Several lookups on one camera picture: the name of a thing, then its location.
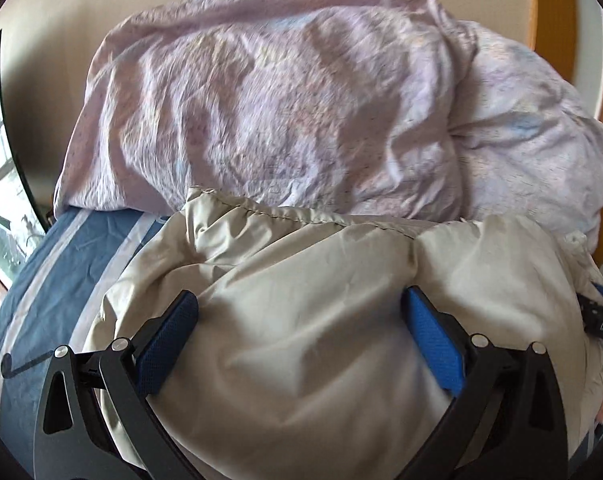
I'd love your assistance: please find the beige puffer jacket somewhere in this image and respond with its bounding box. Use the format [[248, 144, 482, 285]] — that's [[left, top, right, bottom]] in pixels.
[[84, 188, 603, 479]]

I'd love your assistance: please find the blue striped bed sheet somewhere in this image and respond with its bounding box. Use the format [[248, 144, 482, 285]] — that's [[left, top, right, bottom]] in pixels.
[[0, 208, 166, 472]]

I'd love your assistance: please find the lilac floral duvet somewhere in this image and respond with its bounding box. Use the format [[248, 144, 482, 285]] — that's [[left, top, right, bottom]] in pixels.
[[54, 0, 603, 248]]

